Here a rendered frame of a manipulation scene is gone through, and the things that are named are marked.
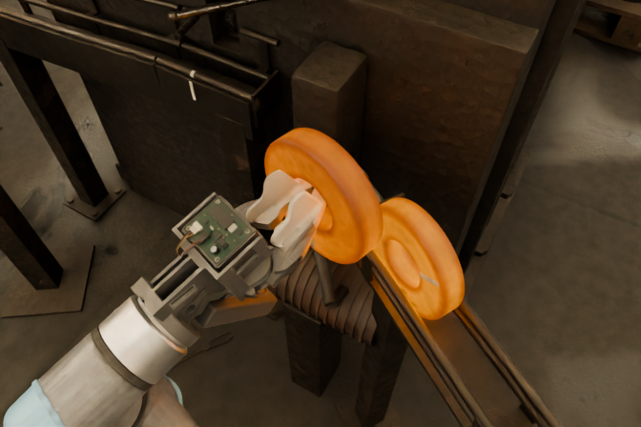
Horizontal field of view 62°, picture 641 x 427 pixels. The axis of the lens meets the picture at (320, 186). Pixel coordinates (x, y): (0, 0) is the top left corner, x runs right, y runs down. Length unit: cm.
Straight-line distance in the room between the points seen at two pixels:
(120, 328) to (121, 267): 107
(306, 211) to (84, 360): 24
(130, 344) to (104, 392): 4
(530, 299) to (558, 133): 65
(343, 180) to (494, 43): 31
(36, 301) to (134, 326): 111
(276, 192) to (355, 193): 8
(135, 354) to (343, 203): 23
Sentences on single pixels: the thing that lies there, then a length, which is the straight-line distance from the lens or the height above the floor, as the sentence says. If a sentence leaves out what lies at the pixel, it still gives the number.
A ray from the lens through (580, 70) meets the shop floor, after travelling 225.
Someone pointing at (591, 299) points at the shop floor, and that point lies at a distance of 160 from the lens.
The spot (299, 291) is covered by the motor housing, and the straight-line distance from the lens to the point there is 88.
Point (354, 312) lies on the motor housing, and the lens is 86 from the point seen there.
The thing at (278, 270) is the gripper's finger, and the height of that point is 83.
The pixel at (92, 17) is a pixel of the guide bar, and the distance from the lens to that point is 116.
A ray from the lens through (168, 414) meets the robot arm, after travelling 60.
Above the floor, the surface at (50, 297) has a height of 1.
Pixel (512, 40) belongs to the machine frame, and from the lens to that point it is 74.
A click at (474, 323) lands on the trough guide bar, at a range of 67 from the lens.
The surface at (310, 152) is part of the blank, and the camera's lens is 51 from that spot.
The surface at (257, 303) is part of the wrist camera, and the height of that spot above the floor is 76.
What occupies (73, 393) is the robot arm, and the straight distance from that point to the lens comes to 52.
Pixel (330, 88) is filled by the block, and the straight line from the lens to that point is 74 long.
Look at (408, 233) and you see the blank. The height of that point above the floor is 77.
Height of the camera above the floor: 128
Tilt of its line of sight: 51 degrees down
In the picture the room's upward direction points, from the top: straight up
